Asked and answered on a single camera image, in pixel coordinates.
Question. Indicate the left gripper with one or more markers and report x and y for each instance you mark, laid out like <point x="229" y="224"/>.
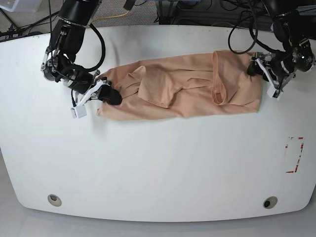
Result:
<point x="276" y="65"/>

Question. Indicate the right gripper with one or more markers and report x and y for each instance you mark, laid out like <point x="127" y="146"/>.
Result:
<point x="82" y="83"/>

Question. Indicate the peach T-shirt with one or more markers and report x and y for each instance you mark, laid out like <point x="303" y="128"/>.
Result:
<point x="184" y="86"/>

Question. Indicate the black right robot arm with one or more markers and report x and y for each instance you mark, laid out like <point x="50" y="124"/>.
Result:
<point x="66" y="39"/>

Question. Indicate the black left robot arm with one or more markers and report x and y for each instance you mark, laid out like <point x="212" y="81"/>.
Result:
<point x="293" y="30"/>

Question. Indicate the red tape rectangle marking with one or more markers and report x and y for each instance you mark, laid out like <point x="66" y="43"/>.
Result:
<point x="292" y="154"/>

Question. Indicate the black tripod stand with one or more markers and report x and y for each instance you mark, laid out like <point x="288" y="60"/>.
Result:
<point x="15" y="30"/>

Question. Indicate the translucent plastic storage box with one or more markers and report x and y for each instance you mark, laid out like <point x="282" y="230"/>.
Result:
<point x="20" y="5"/>

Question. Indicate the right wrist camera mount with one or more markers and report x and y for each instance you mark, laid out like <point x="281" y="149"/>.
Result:
<point x="99" y="89"/>

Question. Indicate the left table cable grommet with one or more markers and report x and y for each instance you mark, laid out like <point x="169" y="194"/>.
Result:
<point x="54" y="200"/>

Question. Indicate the table cable grommet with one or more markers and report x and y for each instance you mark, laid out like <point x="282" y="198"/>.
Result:
<point x="54" y="200"/>
<point x="270" y="202"/>

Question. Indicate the right table cable grommet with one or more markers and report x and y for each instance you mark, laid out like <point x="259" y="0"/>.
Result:
<point x="270" y="202"/>

